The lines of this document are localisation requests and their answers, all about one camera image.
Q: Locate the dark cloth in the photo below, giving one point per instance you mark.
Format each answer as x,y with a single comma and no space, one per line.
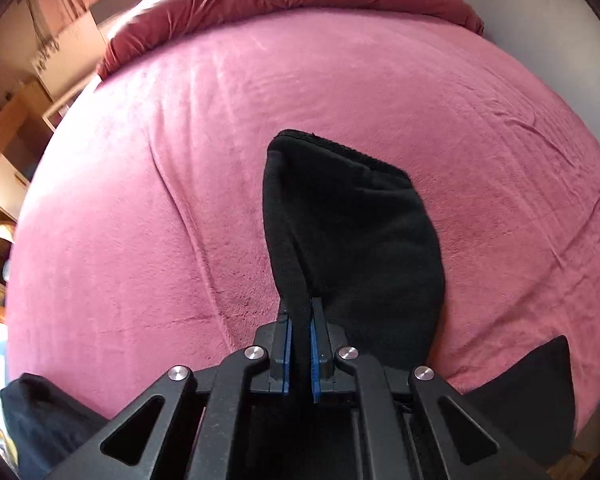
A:
40,420

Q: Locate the white floral nightstand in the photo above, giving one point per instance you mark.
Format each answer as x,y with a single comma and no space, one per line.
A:
70,45

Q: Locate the black pants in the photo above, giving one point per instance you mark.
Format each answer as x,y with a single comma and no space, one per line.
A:
355,235

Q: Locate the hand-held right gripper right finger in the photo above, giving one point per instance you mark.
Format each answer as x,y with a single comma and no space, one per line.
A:
314,360

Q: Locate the wooden desk with white drawers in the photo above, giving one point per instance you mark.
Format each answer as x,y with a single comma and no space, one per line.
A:
10,130

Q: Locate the bed with pink sheet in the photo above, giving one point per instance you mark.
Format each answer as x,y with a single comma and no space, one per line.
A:
130,210

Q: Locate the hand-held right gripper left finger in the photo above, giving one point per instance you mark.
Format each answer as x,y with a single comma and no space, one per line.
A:
287,360

